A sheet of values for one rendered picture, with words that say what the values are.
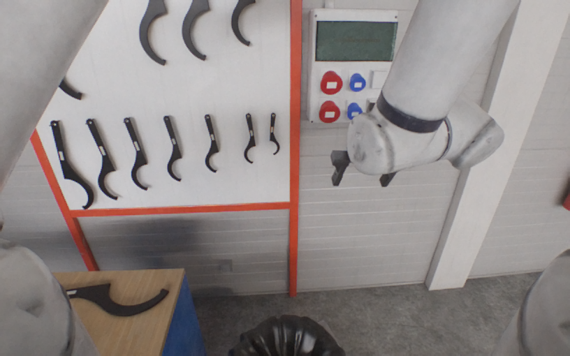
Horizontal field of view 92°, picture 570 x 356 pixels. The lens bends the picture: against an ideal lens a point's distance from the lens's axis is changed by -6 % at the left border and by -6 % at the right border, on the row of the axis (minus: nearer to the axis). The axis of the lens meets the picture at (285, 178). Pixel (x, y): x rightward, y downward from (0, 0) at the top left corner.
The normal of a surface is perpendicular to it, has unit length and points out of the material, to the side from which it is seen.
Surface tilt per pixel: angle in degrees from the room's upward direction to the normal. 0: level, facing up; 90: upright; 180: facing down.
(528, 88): 90
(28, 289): 25
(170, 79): 90
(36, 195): 90
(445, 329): 0
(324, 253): 90
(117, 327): 0
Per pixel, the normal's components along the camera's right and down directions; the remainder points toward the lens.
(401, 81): -0.86, 0.30
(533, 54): 0.07, 0.48
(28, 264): 0.32, -0.91
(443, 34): -0.68, 0.48
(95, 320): 0.00, -0.88
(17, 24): 0.70, -0.12
